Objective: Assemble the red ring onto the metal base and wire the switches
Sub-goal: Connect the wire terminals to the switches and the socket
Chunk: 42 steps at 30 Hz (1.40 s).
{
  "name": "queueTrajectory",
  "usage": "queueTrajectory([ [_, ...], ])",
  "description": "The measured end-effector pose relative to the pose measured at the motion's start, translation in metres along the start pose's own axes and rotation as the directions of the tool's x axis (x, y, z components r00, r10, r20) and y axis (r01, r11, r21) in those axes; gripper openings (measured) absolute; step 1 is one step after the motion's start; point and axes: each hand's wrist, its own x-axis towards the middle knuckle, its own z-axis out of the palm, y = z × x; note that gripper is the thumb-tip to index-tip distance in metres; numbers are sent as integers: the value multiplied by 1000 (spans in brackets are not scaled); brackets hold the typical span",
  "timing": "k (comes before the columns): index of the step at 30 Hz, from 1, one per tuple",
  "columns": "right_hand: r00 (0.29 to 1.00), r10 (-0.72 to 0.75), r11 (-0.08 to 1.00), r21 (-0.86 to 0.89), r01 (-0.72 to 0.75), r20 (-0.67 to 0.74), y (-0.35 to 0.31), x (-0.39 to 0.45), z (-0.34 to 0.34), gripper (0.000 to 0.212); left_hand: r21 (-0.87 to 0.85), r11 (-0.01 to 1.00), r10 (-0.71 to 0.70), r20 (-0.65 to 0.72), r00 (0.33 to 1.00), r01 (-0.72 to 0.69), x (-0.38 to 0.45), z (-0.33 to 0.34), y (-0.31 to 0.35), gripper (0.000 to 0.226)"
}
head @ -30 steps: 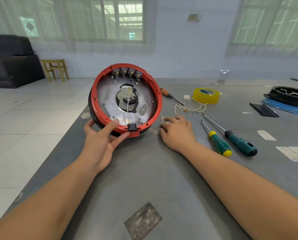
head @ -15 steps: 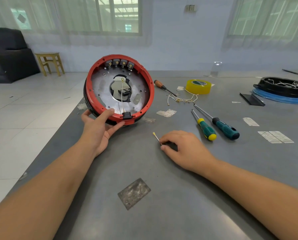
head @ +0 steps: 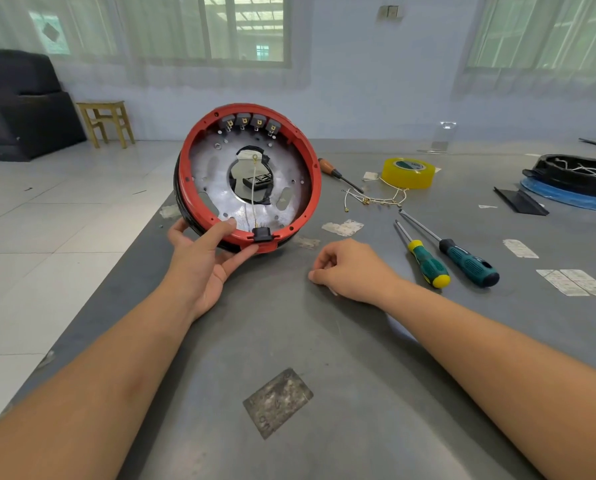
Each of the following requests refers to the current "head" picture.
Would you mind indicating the person's right hand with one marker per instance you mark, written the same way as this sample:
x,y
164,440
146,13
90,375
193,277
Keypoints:
x,y
358,272

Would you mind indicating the person's left hand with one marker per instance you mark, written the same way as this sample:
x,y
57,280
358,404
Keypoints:
x,y
198,279

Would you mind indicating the small black plug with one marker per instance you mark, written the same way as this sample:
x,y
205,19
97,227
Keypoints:
x,y
263,236

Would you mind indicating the dark green black screwdriver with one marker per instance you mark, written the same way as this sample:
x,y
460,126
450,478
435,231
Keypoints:
x,y
470,267

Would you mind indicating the black metal round plate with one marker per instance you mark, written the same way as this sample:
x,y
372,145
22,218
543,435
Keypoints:
x,y
213,164

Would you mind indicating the person's right forearm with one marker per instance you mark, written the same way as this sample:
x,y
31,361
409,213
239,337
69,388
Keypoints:
x,y
508,379

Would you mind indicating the person's left forearm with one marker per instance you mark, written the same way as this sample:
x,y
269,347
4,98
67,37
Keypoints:
x,y
82,399

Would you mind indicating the white torn tape patch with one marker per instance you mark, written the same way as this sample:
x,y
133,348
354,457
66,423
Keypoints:
x,y
343,228

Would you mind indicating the small white card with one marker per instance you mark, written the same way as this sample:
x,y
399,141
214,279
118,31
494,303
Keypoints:
x,y
370,176

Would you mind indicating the yellow tape roll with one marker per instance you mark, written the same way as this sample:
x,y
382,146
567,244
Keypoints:
x,y
408,179

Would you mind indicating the black bit set case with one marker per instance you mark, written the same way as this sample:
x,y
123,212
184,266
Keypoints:
x,y
258,182

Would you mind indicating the white paper sheet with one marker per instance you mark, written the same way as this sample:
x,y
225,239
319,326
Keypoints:
x,y
248,155

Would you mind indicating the clear acrylic stand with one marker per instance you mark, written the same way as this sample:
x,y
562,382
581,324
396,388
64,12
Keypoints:
x,y
440,145

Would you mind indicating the white label sticker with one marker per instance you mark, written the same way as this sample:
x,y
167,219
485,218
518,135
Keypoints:
x,y
521,248
590,283
560,283

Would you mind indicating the black flat plate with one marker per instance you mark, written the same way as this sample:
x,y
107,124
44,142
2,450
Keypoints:
x,y
520,201

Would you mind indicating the wooden stool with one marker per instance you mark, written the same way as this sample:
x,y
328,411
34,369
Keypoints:
x,y
101,105

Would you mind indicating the wide sheer curtain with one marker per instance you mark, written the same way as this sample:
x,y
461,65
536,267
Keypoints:
x,y
173,77

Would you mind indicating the black round housing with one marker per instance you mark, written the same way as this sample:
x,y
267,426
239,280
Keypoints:
x,y
568,182

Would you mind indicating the black armchair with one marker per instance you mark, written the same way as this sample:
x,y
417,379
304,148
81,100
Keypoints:
x,y
27,119

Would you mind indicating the narrow sheer curtain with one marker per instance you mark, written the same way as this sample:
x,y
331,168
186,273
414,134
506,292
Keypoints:
x,y
523,84

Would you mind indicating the wide window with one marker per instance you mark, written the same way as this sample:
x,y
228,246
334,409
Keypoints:
x,y
248,27

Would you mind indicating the narrow window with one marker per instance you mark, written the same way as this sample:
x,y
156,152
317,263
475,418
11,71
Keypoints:
x,y
538,32

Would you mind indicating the wall switch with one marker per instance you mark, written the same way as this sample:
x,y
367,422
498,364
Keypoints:
x,y
391,12

